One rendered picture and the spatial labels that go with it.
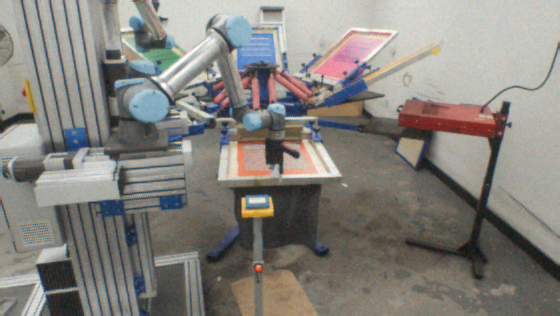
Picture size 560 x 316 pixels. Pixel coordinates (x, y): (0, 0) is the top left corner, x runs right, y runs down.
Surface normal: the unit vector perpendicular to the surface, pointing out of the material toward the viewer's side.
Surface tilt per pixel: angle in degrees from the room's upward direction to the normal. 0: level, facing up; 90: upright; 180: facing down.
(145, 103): 94
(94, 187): 90
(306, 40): 90
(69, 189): 90
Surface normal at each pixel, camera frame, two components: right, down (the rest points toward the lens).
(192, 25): 0.11, 0.37
